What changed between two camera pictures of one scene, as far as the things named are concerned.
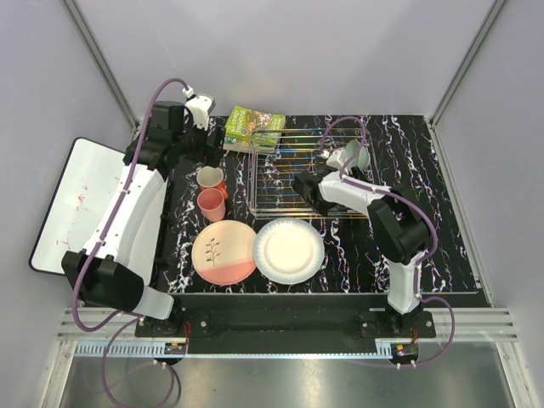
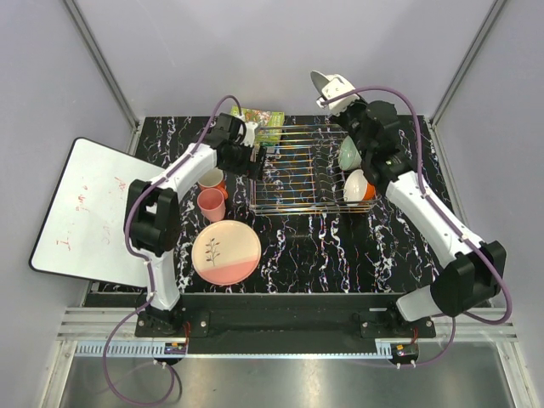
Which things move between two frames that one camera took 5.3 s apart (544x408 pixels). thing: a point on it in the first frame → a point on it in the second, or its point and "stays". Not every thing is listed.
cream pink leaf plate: [223, 252] stays
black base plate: [192, 315] stays
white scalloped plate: [288, 251] → [320, 80]
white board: [86, 183] stays
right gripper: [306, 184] → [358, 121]
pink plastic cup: [212, 202] stays
